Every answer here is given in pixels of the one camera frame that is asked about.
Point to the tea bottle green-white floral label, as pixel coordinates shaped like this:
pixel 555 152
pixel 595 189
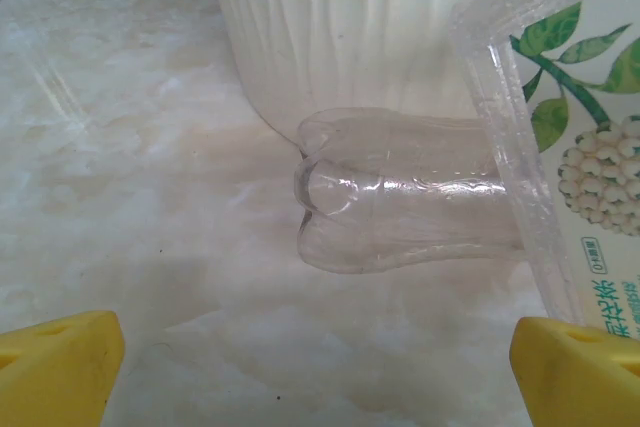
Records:
pixel 590 97

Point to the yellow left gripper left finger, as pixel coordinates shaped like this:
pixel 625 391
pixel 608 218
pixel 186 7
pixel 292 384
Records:
pixel 50 377

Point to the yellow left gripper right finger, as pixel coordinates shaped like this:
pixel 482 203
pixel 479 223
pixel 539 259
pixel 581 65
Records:
pixel 580 382

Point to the white ribbed plastic bin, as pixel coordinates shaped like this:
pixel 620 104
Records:
pixel 325 22

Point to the clear cola bottle red label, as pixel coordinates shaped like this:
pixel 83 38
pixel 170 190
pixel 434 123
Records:
pixel 400 217

